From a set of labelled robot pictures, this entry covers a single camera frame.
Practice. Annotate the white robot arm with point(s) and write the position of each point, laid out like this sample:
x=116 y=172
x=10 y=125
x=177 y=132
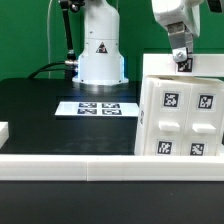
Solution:
x=101 y=64

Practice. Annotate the white cabinet body box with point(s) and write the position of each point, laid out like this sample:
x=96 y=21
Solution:
x=144 y=106

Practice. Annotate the white U-shaped fence frame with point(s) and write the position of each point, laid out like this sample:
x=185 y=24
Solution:
x=111 y=168

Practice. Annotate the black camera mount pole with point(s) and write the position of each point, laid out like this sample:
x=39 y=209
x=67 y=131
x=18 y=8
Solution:
x=66 y=7

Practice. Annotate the white cabinet door panel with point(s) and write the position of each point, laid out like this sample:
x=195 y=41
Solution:
x=167 y=112
x=204 y=123

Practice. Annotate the small white cabinet top block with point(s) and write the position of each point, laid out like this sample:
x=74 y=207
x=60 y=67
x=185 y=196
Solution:
x=199 y=65

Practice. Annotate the white marker base plate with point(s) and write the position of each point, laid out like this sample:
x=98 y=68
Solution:
x=97 y=109

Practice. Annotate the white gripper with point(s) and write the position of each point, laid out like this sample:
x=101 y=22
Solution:
x=182 y=19

